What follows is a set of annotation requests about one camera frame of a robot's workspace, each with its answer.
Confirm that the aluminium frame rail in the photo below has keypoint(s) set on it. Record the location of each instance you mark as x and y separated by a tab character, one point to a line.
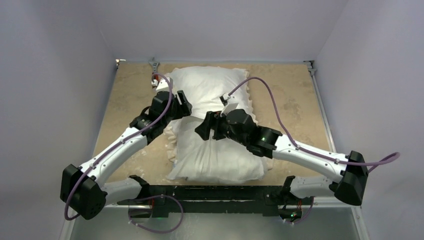
300	106

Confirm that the grey pillow with cream ruffle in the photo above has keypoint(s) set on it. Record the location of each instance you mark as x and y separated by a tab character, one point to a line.
203	86

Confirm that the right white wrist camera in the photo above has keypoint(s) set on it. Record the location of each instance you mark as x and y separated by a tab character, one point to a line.
229	102

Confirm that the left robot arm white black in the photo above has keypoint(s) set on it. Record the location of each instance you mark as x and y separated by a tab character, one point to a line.
85	189

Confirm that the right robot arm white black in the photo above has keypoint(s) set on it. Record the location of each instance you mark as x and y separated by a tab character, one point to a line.
342	176

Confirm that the red handled adjustable wrench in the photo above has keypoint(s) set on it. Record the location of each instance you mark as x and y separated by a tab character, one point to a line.
154	65

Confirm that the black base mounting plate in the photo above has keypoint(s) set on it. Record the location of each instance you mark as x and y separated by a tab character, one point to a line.
269	201

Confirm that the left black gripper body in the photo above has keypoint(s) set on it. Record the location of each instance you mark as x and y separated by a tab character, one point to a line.
176	111

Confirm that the white pillow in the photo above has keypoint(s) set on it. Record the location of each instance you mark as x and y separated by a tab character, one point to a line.
210	161

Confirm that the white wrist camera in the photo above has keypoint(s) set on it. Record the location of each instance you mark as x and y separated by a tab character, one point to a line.
229	102
159	84

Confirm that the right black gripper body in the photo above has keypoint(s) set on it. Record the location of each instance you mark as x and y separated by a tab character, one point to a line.
212	124

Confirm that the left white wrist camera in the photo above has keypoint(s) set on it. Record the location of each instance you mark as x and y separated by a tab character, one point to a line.
159	84

